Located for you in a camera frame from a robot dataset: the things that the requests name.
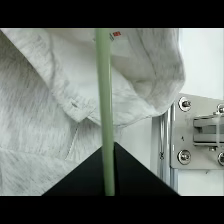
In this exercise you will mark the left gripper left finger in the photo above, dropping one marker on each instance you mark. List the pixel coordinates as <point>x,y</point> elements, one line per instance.
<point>83,180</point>

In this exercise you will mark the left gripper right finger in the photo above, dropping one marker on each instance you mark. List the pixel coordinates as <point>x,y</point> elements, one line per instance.
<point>136,176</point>

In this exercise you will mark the white long-sleeved shirt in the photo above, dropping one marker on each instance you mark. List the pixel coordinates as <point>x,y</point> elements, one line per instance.
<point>33,133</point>

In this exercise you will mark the silver frame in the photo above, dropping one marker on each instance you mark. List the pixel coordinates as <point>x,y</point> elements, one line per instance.
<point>181,133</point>

